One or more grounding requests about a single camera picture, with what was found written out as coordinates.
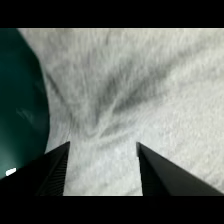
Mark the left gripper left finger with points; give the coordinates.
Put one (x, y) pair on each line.
(46, 176)

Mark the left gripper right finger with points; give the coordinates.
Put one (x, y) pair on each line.
(163, 178)

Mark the grey garment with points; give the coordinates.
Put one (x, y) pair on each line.
(133, 86)

